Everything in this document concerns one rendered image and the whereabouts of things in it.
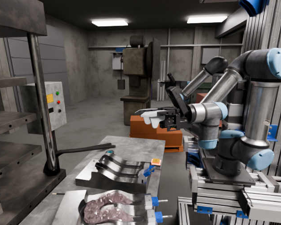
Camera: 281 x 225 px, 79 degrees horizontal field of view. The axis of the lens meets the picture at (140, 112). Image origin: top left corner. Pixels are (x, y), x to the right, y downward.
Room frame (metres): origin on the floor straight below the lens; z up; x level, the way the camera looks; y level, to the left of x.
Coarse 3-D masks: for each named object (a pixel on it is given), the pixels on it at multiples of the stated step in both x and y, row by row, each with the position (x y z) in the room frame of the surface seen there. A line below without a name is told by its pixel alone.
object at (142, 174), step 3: (153, 168) 0.98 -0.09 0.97; (141, 171) 1.00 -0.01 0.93; (144, 171) 1.01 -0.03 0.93; (147, 171) 0.98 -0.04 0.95; (150, 171) 1.00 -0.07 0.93; (138, 174) 1.00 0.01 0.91; (141, 174) 0.98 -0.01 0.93; (144, 174) 0.98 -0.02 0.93; (147, 174) 0.97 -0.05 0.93; (141, 177) 0.98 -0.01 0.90; (144, 177) 0.98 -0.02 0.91
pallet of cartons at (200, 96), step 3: (198, 93) 5.24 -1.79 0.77; (201, 93) 5.24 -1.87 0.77; (204, 93) 5.24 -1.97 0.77; (198, 96) 5.11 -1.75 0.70; (201, 96) 4.90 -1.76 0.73; (204, 96) 4.71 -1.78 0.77; (198, 99) 5.09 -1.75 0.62; (201, 99) 4.89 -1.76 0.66; (198, 102) 5.06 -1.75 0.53; (219, 123) 4.13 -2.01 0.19; (219, 126) 4.10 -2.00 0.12
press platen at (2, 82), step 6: (0, 78) 1.07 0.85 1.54; (6, 78) 1.07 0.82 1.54; (12, 78) 1.08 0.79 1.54; (18, 78) 1.12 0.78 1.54; (24, 78) 1.16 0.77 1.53; (0, 84) 1.00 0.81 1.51; (6, 84) 1.03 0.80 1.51; (12, 84) 1.07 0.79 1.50; (18, 84) 1.11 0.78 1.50; (24, 84) 1.16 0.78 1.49
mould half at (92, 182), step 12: (84, 168) 1.15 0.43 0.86; (96, 168) 1.04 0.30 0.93; (120, 168) 1.11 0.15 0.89; (132, 168) 1.11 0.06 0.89; (84, 180) 1.02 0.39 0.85; (96, 180) 1.00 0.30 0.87; (108, 180) 0.98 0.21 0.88; (120, 180) 0.97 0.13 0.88; (132, 180) 0.97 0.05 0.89; (144, 180) 0.97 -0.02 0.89; (132, 192) 0.95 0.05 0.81; (144, 192) 0.93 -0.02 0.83
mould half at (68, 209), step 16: (80, 192) 0.83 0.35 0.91; (64, 208) 0.72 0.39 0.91; (128, 208) 0.76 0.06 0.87; (144, 208) 0.77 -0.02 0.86; (64, 224) 0.63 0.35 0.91; (80, 224) 0.66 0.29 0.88; (96, 224) 0.65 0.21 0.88; (112, 224) 0.64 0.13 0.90; (128, 224) 0.66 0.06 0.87; (144, 224) 0.68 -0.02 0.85
